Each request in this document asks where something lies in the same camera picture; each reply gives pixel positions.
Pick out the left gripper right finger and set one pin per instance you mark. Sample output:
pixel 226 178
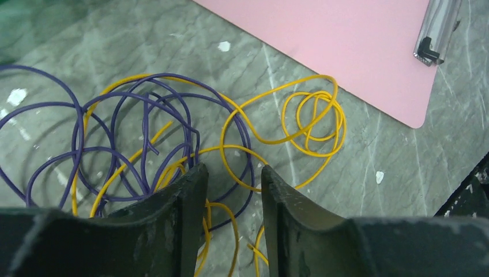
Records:
pixel 304 239

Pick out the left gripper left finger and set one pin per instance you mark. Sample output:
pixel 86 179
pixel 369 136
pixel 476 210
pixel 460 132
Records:
pixel 157 236

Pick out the green plastic bin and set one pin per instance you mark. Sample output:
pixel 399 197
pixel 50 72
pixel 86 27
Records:
pixel 26 25

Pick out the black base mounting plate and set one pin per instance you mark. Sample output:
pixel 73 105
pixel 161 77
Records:
pixel 471 197

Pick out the pink clipboard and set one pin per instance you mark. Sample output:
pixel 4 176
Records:
pixel 367 46

